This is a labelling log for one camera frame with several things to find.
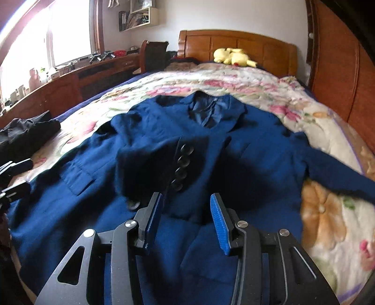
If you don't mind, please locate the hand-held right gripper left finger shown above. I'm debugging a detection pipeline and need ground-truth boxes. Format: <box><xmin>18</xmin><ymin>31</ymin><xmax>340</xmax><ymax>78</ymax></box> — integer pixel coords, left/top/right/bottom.
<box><xmin>34</xmin><ymin>192</ymin><xmax>163</xmax><ymax>305</ymax></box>

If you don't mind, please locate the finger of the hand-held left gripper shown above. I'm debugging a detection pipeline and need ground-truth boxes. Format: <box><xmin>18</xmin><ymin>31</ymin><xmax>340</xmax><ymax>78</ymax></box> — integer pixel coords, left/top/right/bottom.
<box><xmin>0</xmin><ymin>181</ymin><xmax>31</xmax><ymax>206</ymax></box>
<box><xmin>0</xmin><ymin>158</ymin><xmax>33</xmax><ymax>180</ymax></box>

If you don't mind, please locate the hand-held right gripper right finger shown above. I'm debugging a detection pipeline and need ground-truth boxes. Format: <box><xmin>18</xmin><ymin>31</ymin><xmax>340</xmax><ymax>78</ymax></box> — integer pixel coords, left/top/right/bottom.
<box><xmin>210</xmin><ymin>193</ymin><xmax>341</xmax><ymax>305</ymax></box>

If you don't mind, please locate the blue suit jacket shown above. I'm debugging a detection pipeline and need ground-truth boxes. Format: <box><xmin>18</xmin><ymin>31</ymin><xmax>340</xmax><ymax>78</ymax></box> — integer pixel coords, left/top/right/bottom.
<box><xmin>7</xmin><ymin>91</ymin><xmax>375</xmax><ymax>305</ymax></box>

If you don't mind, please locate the black clothes pile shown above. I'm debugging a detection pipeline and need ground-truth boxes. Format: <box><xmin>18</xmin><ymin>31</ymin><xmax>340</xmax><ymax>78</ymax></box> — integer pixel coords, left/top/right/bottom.
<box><xmin>0</xmin><ymin>110</ymin><xmax>61</xmax><ymax>165</ymax></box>

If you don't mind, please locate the long wooden cabinet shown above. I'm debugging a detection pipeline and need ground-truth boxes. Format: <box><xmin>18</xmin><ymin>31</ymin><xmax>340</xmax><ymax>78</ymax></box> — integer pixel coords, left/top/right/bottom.
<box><xmin>0</xmin><ymin>53</ymin><xmax>142</xmax><ymax>128</ymax></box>

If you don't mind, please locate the dark blue bed sheet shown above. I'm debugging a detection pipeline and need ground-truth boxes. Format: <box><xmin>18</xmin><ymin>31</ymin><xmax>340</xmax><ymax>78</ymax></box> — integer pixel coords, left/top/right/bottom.
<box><xmin>55</xmin><ymin>72</ymin><xmax>148</xmax><ymax>121</ymax></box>

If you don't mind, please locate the window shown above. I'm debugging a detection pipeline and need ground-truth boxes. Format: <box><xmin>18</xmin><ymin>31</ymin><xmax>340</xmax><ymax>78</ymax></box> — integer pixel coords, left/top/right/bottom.
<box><xmin>0</xmin><ymin>0</ymin><xmax>103</xmax><ymax>99</ymax></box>

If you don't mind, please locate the floral quilted blanket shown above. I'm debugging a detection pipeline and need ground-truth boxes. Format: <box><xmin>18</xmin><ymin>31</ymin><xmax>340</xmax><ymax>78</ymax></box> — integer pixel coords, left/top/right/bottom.
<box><xmin>29</xmin><ymin>62</ymin><xmax>373</xmax><ymax>300</ymax></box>

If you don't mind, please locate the dark fuzzy cloth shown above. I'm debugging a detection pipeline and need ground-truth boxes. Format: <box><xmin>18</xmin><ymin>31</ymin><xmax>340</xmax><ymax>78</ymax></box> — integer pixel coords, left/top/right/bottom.
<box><xmin>166</xmin><ymin>57</ymin><xmax>200</xmax><ymax>71</ymax></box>

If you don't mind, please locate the wooden chair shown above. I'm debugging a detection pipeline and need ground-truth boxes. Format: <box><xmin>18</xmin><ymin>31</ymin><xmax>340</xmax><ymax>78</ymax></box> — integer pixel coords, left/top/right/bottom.
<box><xmin>138</xmin><ymin>40</ymin><xmax>170</xmax><ymax>74</ymax></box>

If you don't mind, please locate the yellow plush toy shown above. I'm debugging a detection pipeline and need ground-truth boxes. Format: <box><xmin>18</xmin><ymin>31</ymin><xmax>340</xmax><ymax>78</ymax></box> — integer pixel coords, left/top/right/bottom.
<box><xmin>213</xmin><ymin>47</ymin><xmax>258</xmax><ymax>68</ymax></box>

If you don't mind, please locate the wooden bed headboard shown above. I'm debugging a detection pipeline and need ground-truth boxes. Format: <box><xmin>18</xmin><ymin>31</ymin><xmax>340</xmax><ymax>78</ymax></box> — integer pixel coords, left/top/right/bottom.
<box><xmin>177</xmin><ymin>29</ymin><xmax>298</xmax><ymax>79</ymax></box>

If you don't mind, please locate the wooden wardrobe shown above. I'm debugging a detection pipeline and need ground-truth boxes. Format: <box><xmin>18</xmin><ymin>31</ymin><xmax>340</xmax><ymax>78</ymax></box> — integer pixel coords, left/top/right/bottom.
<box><xmin>305</xmin><ymin>0</ymin><xmax>375</xmax><ymax>145</ymax></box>

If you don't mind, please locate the wall shelf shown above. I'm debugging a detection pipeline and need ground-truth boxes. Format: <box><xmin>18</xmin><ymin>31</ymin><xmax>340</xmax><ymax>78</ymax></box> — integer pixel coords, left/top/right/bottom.
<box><xmin>118</xmin><ymin>6</ymin><xmax>160</xmax><ymax>32</ymax></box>

